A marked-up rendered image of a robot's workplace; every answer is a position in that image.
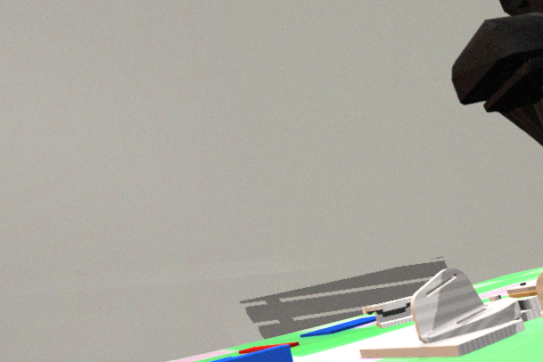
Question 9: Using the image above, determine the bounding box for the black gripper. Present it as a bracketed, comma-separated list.
[451, 0, 543, 147]

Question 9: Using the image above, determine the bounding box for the blue rectangular block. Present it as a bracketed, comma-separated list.
[217, 344, 293, 362]

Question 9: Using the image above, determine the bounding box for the white housing plate with two holes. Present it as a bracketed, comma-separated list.
[362, 296, 413, 315]

